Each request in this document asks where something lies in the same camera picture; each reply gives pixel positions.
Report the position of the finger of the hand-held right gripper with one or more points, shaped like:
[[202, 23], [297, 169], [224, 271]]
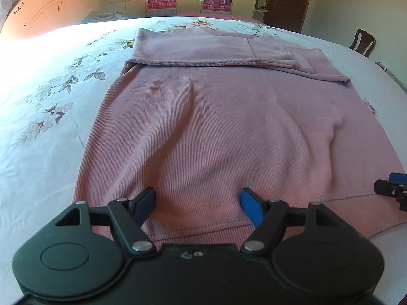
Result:
[[386, 188], [399, 178]]

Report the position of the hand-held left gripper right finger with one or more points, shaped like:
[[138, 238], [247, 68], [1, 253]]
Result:
[[252, 206]]

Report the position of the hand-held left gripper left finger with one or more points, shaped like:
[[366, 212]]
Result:
[[144, 203]]

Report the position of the pink sweater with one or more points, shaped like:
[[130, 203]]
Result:
[[222, 124]]

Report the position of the floral white bed sheet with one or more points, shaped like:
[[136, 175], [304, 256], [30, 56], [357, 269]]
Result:
[[41, 139]]

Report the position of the dark wooden chair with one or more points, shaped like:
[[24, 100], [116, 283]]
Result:
[[362, 43]]

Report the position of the pink checked bed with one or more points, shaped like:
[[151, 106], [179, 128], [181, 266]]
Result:
[[222, 16]]

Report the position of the dark wooden door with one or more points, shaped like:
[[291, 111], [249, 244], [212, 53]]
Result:
[[287, 0]]

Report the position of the light wooden headboard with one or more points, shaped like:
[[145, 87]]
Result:
[[47, 9]]

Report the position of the grey curtain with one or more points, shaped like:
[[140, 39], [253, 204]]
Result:
[[4, 3]]

